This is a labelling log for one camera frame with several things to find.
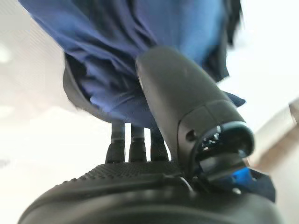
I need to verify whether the blue garment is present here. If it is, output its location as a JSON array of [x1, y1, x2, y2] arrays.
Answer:
[[17, 0, 246, 129]]

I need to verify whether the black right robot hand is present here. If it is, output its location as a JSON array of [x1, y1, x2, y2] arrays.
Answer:
[[17, 45, 285, 224]]

